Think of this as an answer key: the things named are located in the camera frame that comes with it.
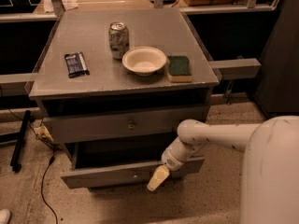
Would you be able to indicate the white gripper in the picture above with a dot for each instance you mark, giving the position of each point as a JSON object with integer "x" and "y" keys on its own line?
{"x": 169, "y": 161}

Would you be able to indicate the grey drawer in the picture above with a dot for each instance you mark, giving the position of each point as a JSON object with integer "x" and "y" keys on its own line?
{"x": 70, "y": 129}
{"x": 115, "y": 162}

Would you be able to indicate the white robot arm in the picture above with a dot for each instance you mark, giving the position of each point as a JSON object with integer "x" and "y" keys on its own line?
{"x": 270, "y": 171}

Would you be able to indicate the grey top drawer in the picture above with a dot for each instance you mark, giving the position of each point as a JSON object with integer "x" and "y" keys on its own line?
{"x": 70, "y": 129}

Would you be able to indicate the grey drawer cabinet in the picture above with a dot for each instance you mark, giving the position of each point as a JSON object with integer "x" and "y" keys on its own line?
{"x": 110, "y": 87}

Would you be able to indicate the green yellow sponge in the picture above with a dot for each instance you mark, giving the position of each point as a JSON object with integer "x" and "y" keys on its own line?
{"x": 178, "y": 69}

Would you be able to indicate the white paper bowl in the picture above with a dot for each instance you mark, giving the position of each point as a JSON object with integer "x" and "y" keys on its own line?
{"x": 144, "y": 61}

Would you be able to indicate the blue snack packet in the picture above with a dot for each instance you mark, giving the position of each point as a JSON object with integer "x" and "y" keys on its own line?
{"x": 76, "y": 65}

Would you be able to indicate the black bar on floor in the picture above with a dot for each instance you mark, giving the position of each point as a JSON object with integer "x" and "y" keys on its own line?
{"x": 16, "y": 166}

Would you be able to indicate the white shoe tip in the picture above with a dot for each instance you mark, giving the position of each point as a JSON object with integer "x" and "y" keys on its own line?
{"x": 5, "y": 216}

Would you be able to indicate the crumpled white cloth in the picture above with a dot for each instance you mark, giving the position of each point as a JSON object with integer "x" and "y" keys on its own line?
{"x": 70, "y": 4}

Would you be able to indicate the grey side rail beam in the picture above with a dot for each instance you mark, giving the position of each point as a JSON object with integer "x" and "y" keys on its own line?
{"x": 236, "y": 69}

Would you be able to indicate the left grey rail beam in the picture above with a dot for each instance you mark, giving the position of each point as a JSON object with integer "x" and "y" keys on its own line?
{"x": 16, "y": 84}

